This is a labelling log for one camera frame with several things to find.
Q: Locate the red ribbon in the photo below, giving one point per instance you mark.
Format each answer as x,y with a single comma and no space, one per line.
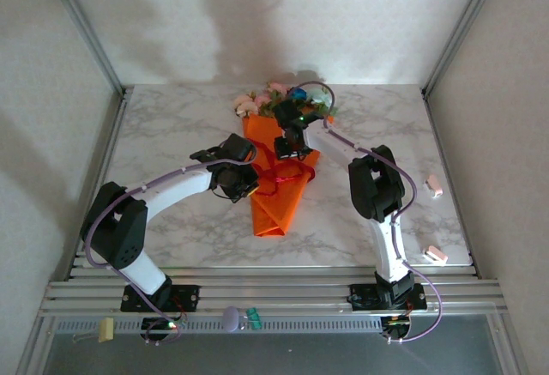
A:
306,172

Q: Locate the orange wrapping paper sheet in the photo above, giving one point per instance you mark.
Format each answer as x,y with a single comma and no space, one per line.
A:
274,216

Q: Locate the dark blue artificial flower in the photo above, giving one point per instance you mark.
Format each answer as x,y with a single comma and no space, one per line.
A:
299,92

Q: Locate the pink artificial flower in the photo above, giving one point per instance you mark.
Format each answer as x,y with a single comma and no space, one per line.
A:
276,87

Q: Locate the peach artificial flower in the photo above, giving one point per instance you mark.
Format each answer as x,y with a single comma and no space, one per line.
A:
244,102

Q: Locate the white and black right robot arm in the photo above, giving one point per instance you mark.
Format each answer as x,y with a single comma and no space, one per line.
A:
377,182

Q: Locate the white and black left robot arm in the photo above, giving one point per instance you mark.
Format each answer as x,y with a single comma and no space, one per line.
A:
116,233

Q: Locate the purple oval pebble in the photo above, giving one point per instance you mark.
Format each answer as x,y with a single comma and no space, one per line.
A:
230,318

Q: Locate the yellow binder clip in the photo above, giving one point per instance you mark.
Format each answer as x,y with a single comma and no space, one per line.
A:
106,330

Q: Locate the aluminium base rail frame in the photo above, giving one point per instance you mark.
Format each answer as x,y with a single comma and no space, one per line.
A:
279,289

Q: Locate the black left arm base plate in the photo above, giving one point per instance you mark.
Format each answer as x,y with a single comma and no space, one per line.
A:
191,295

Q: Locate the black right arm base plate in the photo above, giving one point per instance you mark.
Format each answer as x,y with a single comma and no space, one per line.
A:
358,302

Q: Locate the aluminium corner post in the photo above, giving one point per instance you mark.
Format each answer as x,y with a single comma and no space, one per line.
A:
87,32
463,27

